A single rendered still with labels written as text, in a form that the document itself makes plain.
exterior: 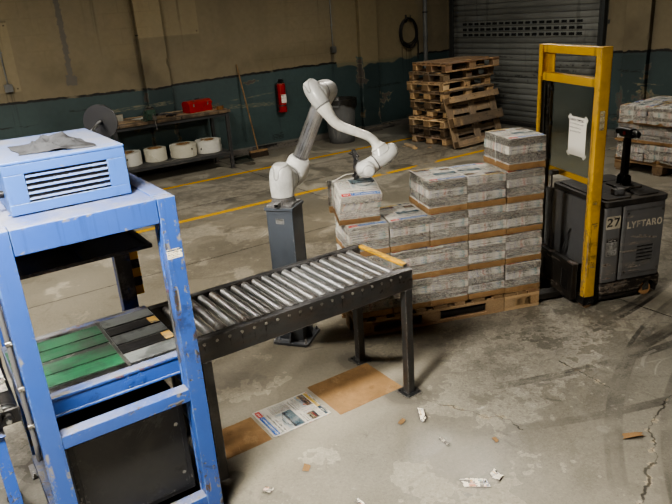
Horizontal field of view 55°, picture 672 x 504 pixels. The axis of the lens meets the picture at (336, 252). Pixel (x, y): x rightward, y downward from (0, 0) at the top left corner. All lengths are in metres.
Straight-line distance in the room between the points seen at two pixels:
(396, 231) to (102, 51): 6.77
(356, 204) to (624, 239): 2.02
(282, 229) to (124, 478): 1.94
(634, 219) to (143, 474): 3.71
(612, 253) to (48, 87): 7.77
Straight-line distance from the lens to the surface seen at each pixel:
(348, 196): 4.20
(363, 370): 4.23
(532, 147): 4.69
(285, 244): 4.32
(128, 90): 10.39
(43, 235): 2.50
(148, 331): 3.25
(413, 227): 4.44
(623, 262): 5.20
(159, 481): 3.19
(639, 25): 10.94
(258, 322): 3.17
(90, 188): 2.68
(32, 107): 10.10
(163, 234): 2.62
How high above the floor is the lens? 2.18
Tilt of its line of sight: 20 degrees down
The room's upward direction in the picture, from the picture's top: 4 degrees counter-clockwise
